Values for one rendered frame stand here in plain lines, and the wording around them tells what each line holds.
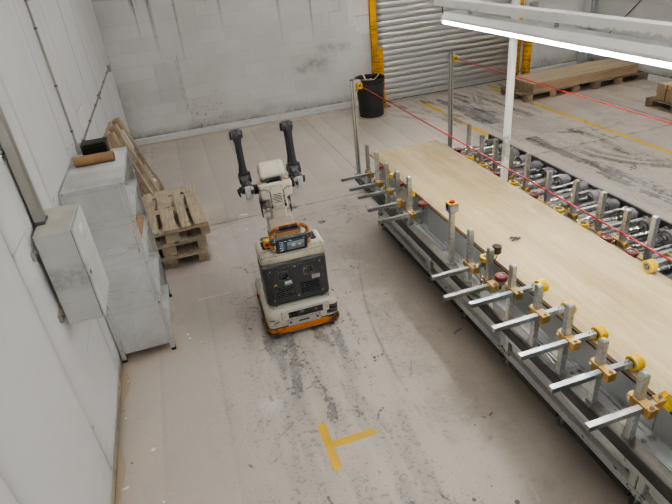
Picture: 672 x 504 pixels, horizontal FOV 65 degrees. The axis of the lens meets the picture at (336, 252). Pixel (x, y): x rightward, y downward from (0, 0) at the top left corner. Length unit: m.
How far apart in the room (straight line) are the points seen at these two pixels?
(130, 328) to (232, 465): 1.54
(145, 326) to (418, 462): 2.44
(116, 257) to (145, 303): 0.47
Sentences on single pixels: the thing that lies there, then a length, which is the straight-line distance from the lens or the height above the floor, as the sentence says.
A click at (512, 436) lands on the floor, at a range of 3.85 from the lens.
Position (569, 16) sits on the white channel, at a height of 2.45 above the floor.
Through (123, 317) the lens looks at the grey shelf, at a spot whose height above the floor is 0.44.
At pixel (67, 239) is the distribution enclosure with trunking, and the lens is 3.33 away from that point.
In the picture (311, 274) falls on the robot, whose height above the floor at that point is 0.52.
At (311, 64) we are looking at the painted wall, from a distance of 10.74.
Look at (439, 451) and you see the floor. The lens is 3.72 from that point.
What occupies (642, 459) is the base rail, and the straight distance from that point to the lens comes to 2.98.
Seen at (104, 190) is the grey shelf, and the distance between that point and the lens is 4.16.
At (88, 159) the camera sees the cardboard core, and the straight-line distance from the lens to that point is 4.64.
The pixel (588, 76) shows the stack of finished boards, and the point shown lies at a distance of 11.62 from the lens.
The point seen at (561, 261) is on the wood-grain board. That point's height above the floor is 0.90.
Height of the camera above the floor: 2.88
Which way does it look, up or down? 30 degrees down
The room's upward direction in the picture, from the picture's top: 6 degrees counter-clockwise
